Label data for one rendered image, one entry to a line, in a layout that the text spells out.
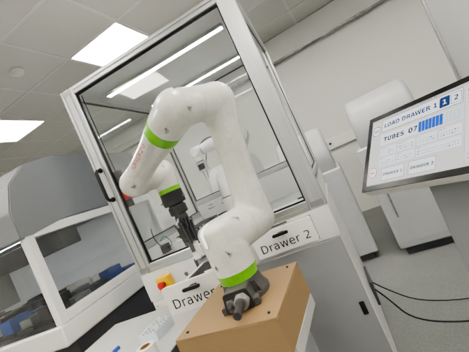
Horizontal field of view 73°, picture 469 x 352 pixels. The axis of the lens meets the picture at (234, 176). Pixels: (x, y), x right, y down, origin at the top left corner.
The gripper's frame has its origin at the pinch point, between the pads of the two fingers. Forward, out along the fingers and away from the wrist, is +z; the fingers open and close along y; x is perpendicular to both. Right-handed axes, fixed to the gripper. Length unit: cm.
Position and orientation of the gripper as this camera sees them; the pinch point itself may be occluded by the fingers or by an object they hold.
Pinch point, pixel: (196, 250)
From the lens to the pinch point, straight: 134.4
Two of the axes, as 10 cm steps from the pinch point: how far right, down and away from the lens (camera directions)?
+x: 8.7, -4.0, -2.8
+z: 4.1, 9.1, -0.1
